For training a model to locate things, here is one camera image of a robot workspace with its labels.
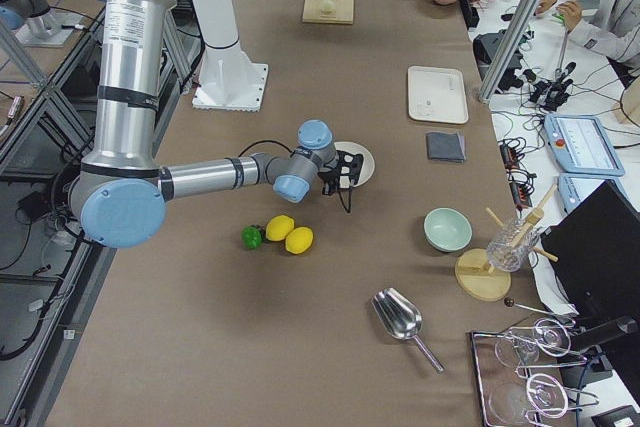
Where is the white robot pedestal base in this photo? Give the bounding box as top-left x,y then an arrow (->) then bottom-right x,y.
192,0 -> 268,112

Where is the teach pendant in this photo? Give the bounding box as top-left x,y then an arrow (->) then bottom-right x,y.
557,173 -> 626,214
543,114 -> 625,177

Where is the yellow lemon near pepper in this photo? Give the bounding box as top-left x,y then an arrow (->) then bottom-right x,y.
265,215 -> 295,242

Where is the cream rabbit tray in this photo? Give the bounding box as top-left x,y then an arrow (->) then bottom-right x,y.
407,66 -> 469,125

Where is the bamboo cutting board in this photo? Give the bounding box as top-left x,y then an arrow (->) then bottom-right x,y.
302,0 -> 354,25

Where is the white round plate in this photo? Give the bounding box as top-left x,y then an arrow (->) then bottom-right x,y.
335,141 -> 375,189

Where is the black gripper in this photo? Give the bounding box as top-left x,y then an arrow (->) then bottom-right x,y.
318,150 -> 364,196

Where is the black tray with glasses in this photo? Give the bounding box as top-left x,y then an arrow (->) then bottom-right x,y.
469,317 -> 599,426

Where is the black monitor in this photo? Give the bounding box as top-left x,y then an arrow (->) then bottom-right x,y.
541,180 -> 639,320

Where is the metal scoop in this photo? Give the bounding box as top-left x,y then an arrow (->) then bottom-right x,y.
371,287 -> 445,373

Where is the aluminium frame post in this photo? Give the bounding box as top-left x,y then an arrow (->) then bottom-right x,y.
478,0 -> 540,104

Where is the grey folded cloth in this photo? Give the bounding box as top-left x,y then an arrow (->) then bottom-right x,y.
426,131 -> 466,163

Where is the seated person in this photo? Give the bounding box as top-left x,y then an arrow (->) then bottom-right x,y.
534,0 -> 639,77

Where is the mint green bowl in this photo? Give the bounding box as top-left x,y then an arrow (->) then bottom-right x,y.
423,207 -> 472,253

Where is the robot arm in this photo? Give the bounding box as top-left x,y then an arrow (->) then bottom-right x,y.
70,0 -> 358,249
1,0 -> 71,48

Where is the left teach pendant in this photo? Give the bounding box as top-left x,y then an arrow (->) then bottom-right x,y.
543,114 -> 625,177

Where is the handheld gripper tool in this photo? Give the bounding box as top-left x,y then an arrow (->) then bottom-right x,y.
529,28 -> 576,112

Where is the right teach pendant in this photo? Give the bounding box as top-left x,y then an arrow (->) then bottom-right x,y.
557,173 -> 626,214

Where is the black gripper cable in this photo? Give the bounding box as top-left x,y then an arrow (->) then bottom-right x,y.
237,139 -> 359,214

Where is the clear glass cup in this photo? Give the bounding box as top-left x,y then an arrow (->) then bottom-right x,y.
486,218 -> 540,273

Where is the white steamed bun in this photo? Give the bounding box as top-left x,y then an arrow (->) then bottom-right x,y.
319,0 -> 336,16

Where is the yellow lemon front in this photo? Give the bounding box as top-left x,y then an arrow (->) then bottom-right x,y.
285,226 -> 314,255

